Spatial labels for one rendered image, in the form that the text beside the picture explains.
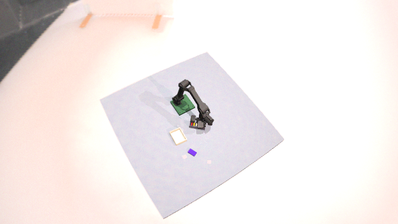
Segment beige shallow tray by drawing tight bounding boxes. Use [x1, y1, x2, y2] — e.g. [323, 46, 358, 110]
[170, 128, 187, 145]

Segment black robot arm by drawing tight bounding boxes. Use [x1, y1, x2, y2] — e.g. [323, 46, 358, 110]
[172, 80, 214, 129]

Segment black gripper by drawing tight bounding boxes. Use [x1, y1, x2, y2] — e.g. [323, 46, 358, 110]
[190, 115, 203, 123]

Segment purple rectangular block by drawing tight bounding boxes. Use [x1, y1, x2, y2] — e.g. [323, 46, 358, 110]
[188, 149, 197, 156]

